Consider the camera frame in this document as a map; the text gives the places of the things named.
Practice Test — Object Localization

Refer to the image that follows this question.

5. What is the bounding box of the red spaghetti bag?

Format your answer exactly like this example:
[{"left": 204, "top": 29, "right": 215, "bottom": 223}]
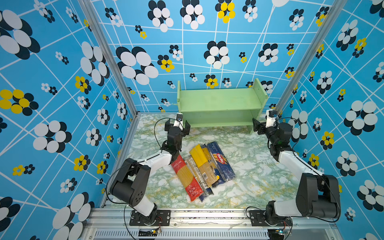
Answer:
[{"left": 170, "top": 154, "right": 205, "bottom": 202}]

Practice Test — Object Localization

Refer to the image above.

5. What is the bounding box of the yellow top spaghetti bag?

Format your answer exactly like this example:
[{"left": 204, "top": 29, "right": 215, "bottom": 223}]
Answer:
[{"left": 189, "top": 143, "right": 221, "bottom": 187}]

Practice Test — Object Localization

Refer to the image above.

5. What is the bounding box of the clear white-label spaghetti bag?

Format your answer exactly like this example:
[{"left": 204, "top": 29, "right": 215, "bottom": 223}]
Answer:
[{"left": 186, "top": 157, "right": 214, "bottom": 202}]

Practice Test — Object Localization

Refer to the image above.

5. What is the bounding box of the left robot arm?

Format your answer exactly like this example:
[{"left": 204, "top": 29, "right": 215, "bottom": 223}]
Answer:
[{"left": 106, "top": 113, "right": 191, "bottom": 224}]

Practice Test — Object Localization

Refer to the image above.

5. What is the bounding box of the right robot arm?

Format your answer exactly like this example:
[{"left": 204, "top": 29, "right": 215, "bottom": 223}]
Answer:
[{"left": 253, "top": 117, "right": 342, "bottom": 226}]

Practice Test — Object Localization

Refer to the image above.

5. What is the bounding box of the light green wooden shelf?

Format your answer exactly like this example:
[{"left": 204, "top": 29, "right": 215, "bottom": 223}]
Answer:
[{"left": 177, "top": 79, "right": 269, "bottom": 130}]

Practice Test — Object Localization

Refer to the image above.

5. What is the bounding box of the blue clear spaghetti bag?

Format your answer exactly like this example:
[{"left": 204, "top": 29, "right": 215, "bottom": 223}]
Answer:
[{"left": 202, "top": 144, "right": 225, "bottom": 188}]

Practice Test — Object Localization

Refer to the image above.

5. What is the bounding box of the blue Barilla spaghetti box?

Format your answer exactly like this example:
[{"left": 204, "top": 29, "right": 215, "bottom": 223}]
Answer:
[{"left": 207, "top": 142, "right": 236, "bottom": 182}]

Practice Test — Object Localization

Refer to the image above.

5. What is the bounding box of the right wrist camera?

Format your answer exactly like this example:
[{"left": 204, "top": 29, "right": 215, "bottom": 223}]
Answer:
[{"left": 266, "top": 109, "right": 278, "bottom": 128}]

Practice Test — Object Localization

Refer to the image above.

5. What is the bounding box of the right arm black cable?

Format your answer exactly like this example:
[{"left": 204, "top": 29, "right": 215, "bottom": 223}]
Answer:
[{"left": 245, "top": 116, "right": 342, "bottom": 240}]

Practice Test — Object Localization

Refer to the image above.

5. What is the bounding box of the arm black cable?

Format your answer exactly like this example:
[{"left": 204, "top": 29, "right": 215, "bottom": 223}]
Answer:
[
  {"left": 104, "top": 116, "right": 178, "bottom": 240},
  {"left": 245, "top": 116, "right": 342, "bottom": 240}
]

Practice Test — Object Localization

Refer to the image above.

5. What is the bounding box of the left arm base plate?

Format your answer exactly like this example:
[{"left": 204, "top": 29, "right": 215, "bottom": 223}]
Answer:
[{"left": 129, "top": 210, "right": 171, "bottom": 227}]

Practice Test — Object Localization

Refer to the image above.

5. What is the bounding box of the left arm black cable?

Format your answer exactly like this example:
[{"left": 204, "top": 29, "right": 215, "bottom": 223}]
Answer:
[{"left": 104, "top": 116, "right": 178, "bottom": 240}]

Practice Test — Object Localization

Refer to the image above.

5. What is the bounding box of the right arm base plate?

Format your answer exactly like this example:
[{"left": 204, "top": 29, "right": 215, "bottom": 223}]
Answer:
[{"left": 247, "top": 210, "right": 293, "bottom": 228}]

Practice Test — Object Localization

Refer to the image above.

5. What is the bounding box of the aluminium front rail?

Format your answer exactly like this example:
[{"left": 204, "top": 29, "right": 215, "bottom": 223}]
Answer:
[{"left": 81, "top": 208, "right": 342, "bottom": 240}]

